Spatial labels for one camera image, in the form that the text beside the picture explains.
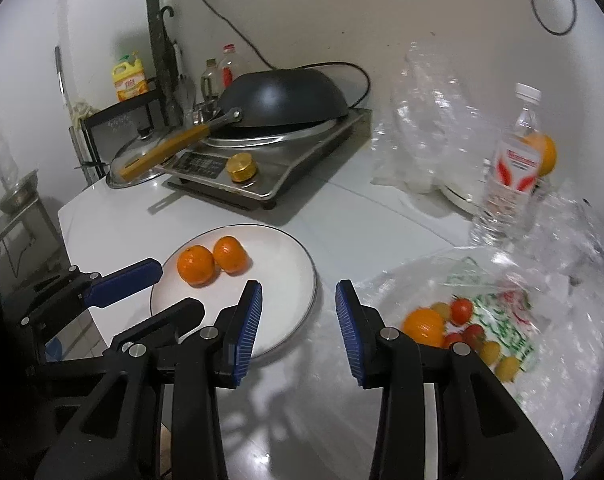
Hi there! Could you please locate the yellow detergent bottle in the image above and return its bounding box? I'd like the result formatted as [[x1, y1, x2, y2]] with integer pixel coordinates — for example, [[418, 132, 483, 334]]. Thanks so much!
[[112, 51, 150, 103]]

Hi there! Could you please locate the mandarin orange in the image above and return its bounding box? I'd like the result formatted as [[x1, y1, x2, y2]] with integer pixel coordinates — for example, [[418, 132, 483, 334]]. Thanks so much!
[[213, 235, 249, 276], [402, 307, 445, 348], [176, 244, 216, 288]]

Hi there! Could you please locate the cooking oil bottle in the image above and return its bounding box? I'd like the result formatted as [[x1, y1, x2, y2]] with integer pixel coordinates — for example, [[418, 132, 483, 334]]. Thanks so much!
[[200, 58, 220, 101]]

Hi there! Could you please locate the black metal rack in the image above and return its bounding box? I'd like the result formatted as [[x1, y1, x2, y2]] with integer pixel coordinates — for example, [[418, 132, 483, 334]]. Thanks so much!
[[79, 77, 163, 181]]

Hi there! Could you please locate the large orange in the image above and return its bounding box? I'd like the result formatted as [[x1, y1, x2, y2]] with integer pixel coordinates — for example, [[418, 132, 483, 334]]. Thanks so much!
[[524, 132, 558, 178]]

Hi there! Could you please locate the black wok with wooden handle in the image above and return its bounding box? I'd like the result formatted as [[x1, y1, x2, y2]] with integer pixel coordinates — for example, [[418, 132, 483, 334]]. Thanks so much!
[[118, 64, 354, 181]]

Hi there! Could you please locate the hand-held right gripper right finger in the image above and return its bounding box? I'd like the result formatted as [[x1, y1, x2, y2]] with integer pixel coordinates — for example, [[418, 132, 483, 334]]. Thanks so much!
[[335, 280, 568, 480]]

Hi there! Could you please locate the crumpled clear plastic bag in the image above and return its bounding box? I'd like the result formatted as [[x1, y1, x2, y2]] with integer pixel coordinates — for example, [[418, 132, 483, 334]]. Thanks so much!
[[527, 195, 604, 291]]

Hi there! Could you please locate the white round plate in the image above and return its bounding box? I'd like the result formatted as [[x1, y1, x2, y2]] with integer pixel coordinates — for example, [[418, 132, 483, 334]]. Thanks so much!
[[149, 223, 318, 361]]

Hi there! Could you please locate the large clear plastic bag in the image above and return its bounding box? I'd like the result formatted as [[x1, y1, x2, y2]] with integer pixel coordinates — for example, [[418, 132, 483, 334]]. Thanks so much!
[[372, 40, 513, 196]]

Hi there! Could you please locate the metal stand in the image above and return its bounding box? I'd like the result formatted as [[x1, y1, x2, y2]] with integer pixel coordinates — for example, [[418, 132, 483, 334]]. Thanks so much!
[[0, 195, 65, 281]]

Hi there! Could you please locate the clear plastic water bottle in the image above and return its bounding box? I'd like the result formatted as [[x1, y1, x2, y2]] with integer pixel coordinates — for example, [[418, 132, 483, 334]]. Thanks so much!
[[469, 82, 553, 248]]

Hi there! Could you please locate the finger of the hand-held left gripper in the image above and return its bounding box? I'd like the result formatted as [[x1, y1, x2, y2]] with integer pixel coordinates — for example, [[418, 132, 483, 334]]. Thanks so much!
[[102, 297, 205, 361], [19, 258, 164, 331]]

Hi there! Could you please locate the dark vertical pipe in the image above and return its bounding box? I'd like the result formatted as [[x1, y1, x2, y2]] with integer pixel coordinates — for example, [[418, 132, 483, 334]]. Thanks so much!
[[144, 0, 183, 126]]

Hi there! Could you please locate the black power cable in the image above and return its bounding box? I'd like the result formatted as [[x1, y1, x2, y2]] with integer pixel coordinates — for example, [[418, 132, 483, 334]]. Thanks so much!
[[198, 0, 372, 111]]

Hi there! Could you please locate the gold round knob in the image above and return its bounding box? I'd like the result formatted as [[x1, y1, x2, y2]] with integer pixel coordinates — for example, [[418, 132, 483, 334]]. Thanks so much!
[[225, 153, 259, 182]]

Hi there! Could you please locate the white bowl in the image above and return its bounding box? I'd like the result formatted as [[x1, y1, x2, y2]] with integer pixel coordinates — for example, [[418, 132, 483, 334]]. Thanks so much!
[[439, 180, 488, 217]]

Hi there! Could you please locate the printed clear plastic bag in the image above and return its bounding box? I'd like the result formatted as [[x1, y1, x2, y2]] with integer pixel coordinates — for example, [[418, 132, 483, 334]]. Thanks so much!
[[354, 245, 604, 466]]

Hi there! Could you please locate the red label bottle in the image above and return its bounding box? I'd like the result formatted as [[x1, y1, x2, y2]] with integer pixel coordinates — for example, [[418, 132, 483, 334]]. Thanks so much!
[[217, 44, 243, 92]]

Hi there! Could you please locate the steel bowl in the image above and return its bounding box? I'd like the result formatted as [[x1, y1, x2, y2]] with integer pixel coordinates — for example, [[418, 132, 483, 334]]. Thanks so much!
[[0, 170, 39, 213]]

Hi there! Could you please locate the white rag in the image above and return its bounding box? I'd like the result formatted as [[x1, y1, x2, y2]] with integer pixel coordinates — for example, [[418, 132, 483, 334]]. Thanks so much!
[[69, 101, 98, 137]]

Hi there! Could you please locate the steel induction cooker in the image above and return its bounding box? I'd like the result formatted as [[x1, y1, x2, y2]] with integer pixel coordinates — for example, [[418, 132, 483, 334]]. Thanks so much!
[[162, 107, 374, 211]]

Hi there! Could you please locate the glass pot lid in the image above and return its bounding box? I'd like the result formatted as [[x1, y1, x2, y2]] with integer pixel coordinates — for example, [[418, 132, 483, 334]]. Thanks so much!
[[105, 127, 183, 190]]

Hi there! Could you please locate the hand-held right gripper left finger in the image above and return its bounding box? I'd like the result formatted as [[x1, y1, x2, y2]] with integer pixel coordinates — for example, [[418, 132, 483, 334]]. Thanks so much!
[[34, 280, 263, 480]]

